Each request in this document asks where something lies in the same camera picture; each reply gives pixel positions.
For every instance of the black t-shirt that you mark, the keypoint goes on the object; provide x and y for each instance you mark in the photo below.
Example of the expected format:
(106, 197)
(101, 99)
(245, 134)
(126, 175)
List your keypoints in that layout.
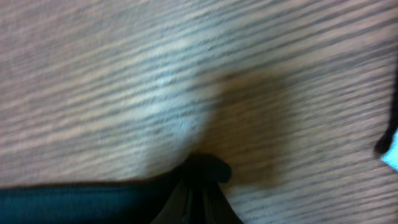
(130, 202)

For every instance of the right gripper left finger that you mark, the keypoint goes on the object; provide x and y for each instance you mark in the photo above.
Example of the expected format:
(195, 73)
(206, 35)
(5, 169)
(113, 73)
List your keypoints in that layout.
(177, 208)

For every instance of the black garment under blue shirt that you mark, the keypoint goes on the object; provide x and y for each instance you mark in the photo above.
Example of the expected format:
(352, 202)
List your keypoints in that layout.
(385, 142)

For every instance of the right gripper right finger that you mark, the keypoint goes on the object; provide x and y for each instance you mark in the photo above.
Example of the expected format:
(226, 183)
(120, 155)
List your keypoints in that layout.
(217, 209)

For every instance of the light blue t-shirt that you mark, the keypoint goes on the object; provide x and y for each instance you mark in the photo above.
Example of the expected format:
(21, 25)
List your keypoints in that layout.
(390, 158)

